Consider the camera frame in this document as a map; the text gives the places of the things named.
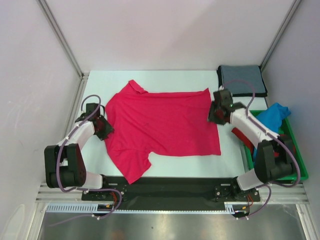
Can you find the left aluminium frame post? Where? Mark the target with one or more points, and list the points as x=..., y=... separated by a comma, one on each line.
x=53, y=23

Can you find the blue t shirt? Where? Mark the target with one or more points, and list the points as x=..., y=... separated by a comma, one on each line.
x=273, y=117

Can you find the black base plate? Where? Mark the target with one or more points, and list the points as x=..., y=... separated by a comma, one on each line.
x=177, y=193

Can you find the dark red t shirt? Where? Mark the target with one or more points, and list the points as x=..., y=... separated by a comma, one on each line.
x=250, y=146

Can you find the folded black t shirt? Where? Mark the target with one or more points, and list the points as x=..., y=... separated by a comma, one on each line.
x=220, y=77

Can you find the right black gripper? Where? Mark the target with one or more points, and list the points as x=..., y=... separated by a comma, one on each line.
x=211, y=118

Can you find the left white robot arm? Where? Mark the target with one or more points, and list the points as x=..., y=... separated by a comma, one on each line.
x=64, y=164

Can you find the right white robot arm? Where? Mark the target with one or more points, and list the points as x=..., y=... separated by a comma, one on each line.
x=275, y=157

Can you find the white cable duct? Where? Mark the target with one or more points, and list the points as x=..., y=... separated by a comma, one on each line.
x=104, y=208

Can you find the aluminium frame post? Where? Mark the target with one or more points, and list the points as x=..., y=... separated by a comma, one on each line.
x=53, y=23
x=280, y=33

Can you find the pink t shirt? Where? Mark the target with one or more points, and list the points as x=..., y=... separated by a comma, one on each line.
x=171, y=124

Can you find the green plastic bin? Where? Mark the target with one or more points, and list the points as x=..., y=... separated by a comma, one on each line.
x=285, y=129

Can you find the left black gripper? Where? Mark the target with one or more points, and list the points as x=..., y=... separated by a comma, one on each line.
x=108, y=129

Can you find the right aluminium frame post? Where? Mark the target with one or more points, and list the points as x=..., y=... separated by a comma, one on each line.
x=280, y=33

